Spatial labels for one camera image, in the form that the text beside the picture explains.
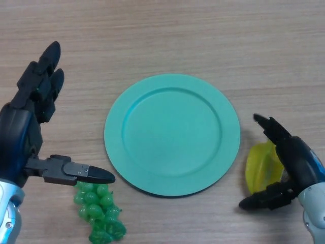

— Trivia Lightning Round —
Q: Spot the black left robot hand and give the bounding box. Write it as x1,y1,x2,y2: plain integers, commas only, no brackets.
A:
0,41,116,189

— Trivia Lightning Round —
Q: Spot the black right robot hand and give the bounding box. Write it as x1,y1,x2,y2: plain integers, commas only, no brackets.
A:
238,113,325,211

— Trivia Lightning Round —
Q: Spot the yellow starfruit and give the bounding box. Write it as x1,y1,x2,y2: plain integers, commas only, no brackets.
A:
245,141,285,195

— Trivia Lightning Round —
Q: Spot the green round plate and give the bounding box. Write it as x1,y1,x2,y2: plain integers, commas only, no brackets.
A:
104,73,241,198

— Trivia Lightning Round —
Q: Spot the green grape bunch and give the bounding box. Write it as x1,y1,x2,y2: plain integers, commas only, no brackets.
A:
73,180,127,244

